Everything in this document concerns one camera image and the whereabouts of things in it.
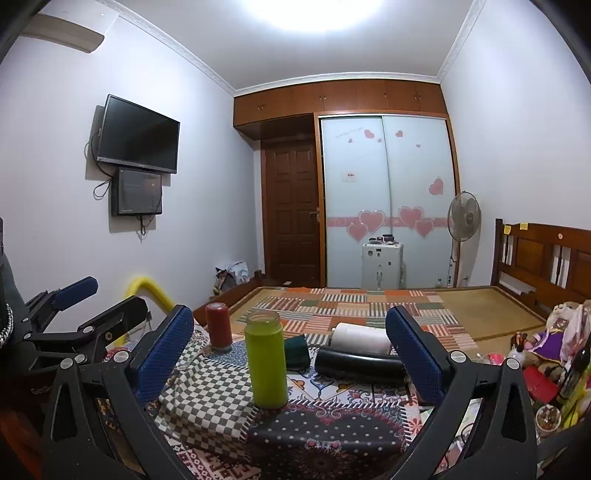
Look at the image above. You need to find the wooden bed headboard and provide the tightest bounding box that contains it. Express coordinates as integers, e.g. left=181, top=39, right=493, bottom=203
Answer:
left=491, top=218, right=591, bottom=320

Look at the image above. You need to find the small wall-mounted monitor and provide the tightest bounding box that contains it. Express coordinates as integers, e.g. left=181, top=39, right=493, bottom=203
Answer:
left=110, top=168, right=164, bottom=217

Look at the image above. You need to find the dark green cup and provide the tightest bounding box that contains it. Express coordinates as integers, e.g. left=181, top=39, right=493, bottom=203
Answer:
left=284, top=335, right=309, bottom=368

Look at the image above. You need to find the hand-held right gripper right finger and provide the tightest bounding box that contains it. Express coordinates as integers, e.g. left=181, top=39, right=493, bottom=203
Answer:
left=385, top=305, right=539, bottom=480

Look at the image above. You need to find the patchwork striped quilt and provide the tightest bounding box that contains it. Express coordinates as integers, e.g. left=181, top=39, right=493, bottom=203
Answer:
left=228, top=287, right=479, bottom=352

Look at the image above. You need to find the round clear container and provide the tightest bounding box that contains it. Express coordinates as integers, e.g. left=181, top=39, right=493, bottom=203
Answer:
left=534, top=405, right=563, bottom=438

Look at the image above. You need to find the wooden wardrobe with glass doors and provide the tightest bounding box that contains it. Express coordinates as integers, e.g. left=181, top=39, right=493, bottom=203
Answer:
left=233, top=78, right=461, bottom=291

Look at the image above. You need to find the brown wooden door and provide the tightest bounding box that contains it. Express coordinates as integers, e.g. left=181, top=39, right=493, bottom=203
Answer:
left=261, top=137, right=322, bottom=288

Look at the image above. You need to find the lime green cup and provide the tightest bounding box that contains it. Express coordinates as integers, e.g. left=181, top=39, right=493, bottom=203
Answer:
left=244, top=310, right=289, bottom=410

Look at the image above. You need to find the floral patterned blanket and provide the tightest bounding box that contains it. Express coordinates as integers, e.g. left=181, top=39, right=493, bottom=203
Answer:
left=104, top=330, right=469, bottom=480

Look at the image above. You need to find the yellow foam tube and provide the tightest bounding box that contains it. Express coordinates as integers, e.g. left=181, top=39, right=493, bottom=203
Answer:
left=113, top=275, right=177, bottom=348

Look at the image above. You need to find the white small cabinet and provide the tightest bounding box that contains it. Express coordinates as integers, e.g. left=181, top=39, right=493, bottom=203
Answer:
left=361, top=240, right=404, bottom=291

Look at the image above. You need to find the white plastic bag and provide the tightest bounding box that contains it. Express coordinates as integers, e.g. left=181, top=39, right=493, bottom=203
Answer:
left=560, top=299, right=591, bottom=361

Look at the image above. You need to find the red cup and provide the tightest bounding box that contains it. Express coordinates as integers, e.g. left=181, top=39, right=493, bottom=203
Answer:
left=205, top=302, right=233, bottom=354

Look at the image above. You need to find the grey checked cloth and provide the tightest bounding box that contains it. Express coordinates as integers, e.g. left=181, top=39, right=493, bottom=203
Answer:
left=154, top=332, right=265, bottom=439

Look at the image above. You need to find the red box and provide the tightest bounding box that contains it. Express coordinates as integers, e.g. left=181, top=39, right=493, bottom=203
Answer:
left=523, top=368, right=563, bottom=403

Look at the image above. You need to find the white cup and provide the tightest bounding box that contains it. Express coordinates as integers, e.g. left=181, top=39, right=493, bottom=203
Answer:
left=331, top=322, right=393, bottom=355

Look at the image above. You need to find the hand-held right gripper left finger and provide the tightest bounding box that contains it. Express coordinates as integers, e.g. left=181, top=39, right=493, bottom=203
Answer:
left=40, top=304, right=195, bottom=480

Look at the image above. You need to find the black cup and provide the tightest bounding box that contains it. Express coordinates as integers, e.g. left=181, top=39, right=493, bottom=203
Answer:
left=315, top=346, right=407, bottom=385

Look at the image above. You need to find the standing electric fan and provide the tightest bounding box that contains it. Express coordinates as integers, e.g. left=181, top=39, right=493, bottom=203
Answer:
left=446, top=191, right=482, bottom=288

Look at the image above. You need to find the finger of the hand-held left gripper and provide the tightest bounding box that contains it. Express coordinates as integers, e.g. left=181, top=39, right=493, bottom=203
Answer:
left=23, top=276, right=99, bottom=334
left=25, top=295, right=149, bottom=371

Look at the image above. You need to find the wall-mounted black television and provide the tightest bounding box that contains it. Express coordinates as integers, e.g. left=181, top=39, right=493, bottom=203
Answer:
left=96, top=94, right=181, bottom=175

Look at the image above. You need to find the bag of clutter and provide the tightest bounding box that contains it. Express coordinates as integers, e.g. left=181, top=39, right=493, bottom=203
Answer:
left=212, top=260, right=251, bottom=297

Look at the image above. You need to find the ceiling light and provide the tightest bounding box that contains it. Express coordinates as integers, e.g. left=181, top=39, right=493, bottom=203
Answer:
left=249, top=0, right=385, bottom=25

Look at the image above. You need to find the wooden bed frame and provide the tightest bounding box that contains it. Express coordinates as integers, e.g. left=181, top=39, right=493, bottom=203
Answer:
left=191, top=270, right=267, bottom=325

